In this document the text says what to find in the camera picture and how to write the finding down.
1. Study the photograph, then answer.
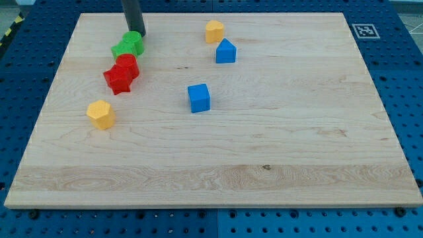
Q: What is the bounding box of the yellow heart block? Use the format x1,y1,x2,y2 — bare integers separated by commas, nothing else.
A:
205,20,225,44

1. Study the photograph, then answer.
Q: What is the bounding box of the white fiducial marker tag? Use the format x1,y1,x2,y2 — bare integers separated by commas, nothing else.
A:
352,23,380,39

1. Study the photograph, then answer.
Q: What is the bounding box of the green star block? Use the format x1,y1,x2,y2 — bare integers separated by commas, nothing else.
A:
111,41,137,60

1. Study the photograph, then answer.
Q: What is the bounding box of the dark grey cylindrical pointer rod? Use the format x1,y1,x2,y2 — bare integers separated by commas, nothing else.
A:
121,0,146,37

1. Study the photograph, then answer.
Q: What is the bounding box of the blue cube block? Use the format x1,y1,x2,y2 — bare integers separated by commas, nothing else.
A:
188,84,210,113

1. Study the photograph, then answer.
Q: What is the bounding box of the yellow hexagon block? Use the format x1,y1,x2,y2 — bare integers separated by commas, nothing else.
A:
86,100,116,130

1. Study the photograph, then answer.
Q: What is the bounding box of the black bolt front right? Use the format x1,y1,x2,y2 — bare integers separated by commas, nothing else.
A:
395,207,406,218

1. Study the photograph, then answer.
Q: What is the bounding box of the blue pentagon house block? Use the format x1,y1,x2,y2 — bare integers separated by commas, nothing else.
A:
215,38,237,63

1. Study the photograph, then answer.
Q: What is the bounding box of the light wooden board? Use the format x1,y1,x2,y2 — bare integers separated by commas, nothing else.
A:
5,13,422,209

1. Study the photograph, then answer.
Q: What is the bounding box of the red star block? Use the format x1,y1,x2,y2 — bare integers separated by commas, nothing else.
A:
103,65,132,95

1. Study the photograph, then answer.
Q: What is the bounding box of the black bolt front left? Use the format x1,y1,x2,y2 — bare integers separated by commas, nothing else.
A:
28,210,40,219

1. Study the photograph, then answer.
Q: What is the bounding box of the red cylinder block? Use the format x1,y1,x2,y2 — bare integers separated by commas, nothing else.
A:
116,54,139,79

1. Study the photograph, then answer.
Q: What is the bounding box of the black bolt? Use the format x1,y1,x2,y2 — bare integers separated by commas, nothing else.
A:
28,210,40,219
395,207,406,218

